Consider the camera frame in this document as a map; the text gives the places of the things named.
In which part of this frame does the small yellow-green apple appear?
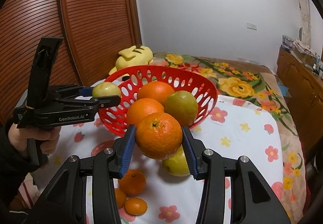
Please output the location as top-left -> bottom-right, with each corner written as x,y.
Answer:
92,82 -> 122,97

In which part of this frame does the large orange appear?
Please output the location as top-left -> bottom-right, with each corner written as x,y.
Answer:
137,81 -> 175,105
126,98 -> 164,126

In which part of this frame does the larger mandarin orange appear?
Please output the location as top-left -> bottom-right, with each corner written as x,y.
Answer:
135,113 -> 182,160

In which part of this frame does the large green apple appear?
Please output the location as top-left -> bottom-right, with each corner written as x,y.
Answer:
165,90 -> 198,127

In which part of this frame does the left hand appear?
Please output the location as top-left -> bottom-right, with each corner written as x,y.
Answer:
8,124 -> 61,156

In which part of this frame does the small mandarin orange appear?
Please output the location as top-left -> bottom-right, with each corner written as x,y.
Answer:
124,197 -> 148,216
114,188 -> 127,209

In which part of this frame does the yellow plush toy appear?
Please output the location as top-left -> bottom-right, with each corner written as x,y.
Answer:
109,44 -> 153,75

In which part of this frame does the white floral strawberry cloth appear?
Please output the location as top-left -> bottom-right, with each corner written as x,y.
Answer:
19,96 -> 283,223

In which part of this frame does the green pear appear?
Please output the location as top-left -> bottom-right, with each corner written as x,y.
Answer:
161,146 -> 190,177

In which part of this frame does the wooden louvered wardrobe door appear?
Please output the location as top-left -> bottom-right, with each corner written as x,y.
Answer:
1,0 -> 142,123

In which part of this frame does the red plastic perforated basket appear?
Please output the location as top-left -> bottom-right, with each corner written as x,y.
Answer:
99,65 -> 218,137

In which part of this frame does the colourful floral bed blanket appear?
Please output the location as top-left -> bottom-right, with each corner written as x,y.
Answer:
153,53 -> 307,223

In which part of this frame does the wooden sideboard cabinet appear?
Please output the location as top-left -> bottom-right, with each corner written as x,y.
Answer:
277,48 -> 322,160

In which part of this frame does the patterned box on cabinet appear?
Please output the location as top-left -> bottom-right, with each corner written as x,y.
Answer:
293,39 -> 317,66

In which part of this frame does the white curtain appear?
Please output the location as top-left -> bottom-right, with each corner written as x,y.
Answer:
298,0 -> 311,46

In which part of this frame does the white wall switch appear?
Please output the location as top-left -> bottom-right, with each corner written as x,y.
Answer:
246,23 -> 257,31

